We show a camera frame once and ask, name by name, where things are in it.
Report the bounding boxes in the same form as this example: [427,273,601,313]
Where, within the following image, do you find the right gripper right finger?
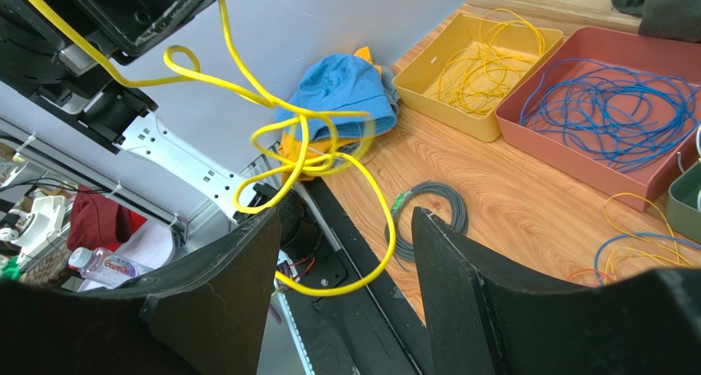
[411,207,700,374]

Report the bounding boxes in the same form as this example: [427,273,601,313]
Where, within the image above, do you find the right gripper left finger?
[1,208,281,374]

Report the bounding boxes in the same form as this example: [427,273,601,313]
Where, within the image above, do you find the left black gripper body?
[1,0,215,150]

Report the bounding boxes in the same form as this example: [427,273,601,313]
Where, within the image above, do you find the thick yellow cable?
[7,0,397,298]

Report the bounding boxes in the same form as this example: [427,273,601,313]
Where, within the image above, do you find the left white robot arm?
[1,0,264,221]

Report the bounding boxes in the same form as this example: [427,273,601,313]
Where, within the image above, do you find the plastic water bottle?
[68,248,153,288]

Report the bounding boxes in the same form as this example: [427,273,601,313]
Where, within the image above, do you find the red cloth outside cell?
[67,185,146,251]

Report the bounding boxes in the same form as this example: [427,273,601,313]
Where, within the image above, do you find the yellow cloth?
[279,46,384,161]

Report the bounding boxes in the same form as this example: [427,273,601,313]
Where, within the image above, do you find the green plastic bin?
[666,162,700,243]

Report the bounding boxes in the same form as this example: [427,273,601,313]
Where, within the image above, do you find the yellow plastic bin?
[393,12,564,142]

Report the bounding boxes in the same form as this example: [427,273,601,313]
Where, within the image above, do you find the red plastic bin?
[495,27,700,211]

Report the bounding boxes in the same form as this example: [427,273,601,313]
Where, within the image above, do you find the blue bucket hat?
[288,53,400,135]

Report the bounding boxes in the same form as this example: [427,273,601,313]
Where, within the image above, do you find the dark green hanging garment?
[610,0,700,43]

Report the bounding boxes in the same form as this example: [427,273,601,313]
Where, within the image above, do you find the grey coiled cable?
[383,180,470,264]

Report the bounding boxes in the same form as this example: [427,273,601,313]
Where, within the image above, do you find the tangled pile of cables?
[564,192,701,288]

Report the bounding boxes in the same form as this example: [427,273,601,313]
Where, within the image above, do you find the yellow cables in bin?
[435,7,546,117]

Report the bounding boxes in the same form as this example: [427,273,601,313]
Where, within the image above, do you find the blue cables in bin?
[518,58,701,174]

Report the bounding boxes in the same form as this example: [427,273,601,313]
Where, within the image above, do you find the wooden tray frame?
[467,0,640,36]

